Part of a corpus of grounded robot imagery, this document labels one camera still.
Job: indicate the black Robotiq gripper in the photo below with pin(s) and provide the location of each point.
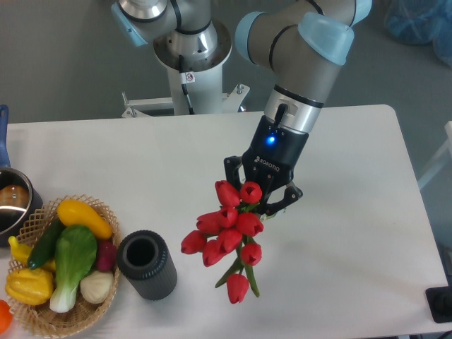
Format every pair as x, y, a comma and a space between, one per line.
270, 162

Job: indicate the red tulip bouquet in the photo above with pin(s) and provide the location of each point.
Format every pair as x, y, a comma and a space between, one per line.
231, 229

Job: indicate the dark grey ribbed vase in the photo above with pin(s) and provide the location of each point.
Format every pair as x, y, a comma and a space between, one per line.
145, 261

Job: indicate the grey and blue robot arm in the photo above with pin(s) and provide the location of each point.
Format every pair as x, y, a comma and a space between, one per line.
304, 45

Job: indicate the red radish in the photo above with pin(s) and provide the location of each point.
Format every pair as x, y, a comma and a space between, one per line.
106, 256

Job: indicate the yellow squash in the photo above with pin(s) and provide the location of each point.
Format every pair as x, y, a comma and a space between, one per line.
72, 212

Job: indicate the white garlic bulb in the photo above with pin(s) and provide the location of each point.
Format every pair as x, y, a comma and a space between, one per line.
95, 287

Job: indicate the green bok choy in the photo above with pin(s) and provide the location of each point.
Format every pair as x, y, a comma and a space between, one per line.
76, 251

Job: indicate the woven wicker basket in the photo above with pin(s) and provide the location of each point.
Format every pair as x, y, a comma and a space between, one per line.
41, 320

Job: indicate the black device at table edge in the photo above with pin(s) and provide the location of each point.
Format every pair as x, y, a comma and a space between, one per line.
439, 301

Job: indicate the blue plastic bag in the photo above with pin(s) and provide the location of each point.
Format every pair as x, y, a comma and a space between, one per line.
422, 23

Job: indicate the green cucumber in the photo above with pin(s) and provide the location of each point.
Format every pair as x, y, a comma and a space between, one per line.
44, 249

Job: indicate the small yellow gourd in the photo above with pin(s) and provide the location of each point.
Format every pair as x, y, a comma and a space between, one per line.
20, 252

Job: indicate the yellow bell pepper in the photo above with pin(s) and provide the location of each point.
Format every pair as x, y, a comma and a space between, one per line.
31, 287

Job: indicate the orange fruit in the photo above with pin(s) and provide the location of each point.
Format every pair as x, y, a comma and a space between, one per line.
5, 316

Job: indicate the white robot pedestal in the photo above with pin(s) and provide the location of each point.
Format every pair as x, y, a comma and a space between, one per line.
194, 65

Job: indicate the white frame at right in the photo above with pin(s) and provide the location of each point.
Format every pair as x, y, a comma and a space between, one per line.
437, 161

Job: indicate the steel pot with blue handle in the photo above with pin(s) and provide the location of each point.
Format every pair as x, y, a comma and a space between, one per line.
19, 198

